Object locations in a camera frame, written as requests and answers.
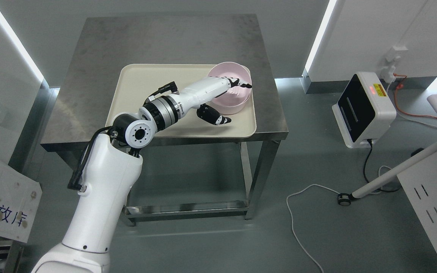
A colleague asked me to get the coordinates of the white wall socket plug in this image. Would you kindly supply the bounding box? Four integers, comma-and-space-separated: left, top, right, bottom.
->
380, 45, 408, 84

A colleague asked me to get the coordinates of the white floor cable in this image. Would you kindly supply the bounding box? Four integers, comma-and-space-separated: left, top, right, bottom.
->
286, 165, 393, 273

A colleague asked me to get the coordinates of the white sign with blue characters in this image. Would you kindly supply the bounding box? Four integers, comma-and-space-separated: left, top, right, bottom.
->
0, 161, 42, 243

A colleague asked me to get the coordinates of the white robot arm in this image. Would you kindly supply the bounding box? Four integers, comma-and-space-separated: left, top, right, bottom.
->
32, 82, 179, 273

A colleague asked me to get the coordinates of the pink bowl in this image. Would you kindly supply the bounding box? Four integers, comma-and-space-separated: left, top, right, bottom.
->
208, 62, 252, 115

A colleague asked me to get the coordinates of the white cart leg with caster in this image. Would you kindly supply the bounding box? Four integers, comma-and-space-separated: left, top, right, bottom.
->
337, 142, 437, 206

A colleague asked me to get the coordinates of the black power cable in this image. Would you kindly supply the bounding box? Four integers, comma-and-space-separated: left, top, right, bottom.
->
362, 139, 402, 193

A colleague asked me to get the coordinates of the white and black box appliance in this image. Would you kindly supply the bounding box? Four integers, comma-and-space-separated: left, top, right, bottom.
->
332, 72, 397, 149

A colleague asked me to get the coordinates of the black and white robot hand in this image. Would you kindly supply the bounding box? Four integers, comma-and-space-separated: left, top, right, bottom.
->
170, 77, 252, 126

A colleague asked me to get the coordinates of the orange cable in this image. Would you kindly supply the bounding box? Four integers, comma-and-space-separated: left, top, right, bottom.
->
393, 75, 437, 121

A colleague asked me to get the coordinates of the stainless steel table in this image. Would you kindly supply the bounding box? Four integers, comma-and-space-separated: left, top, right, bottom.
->
41, 14, 289, 226

